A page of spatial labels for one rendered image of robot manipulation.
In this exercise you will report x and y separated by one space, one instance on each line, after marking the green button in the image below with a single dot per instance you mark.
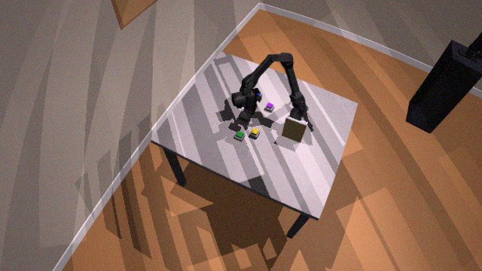
239 136

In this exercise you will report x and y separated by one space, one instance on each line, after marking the purple button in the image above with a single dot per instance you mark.
269 107

